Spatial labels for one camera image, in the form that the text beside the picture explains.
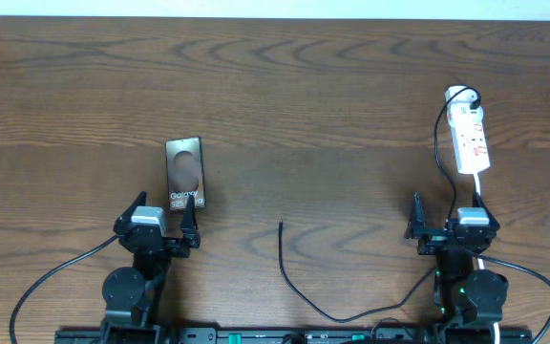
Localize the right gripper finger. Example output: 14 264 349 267
471 193 500 234
404 192 427 239

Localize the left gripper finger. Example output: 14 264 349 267
180 195 200 239
114 191 147 233

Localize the black USB charging cable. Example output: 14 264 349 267
277 87 482 324

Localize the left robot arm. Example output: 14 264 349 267
99 191 201 344

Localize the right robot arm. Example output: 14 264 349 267
405 194 508 343

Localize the white power strip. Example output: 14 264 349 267
445 85 490 175

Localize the white power strip cord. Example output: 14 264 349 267
473 172 501 344

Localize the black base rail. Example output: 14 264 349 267
54 326 534 344

